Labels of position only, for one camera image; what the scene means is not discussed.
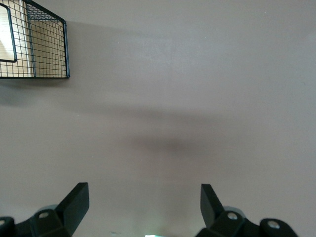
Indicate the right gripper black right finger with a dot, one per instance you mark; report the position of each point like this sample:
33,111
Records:
209,207

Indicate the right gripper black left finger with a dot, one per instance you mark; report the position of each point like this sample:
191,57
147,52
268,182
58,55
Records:
74,205

